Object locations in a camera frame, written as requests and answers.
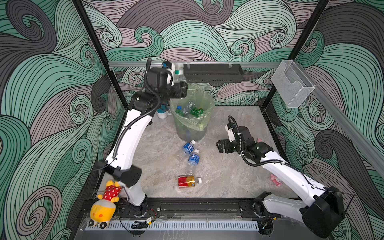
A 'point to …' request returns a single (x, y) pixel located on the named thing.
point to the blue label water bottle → (179, 107)
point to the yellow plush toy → (103, 210)
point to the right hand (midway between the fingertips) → (224, 142)
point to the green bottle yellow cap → (194, 111)
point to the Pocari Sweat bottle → (194, 162)
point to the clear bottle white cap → (186, 110)
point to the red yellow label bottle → (188, 181)
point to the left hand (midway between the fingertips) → (182, 83)
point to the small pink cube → (259, 140)
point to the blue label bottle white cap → (187, 149)
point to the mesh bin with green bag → (192, 127)
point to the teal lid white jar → (162, 112)
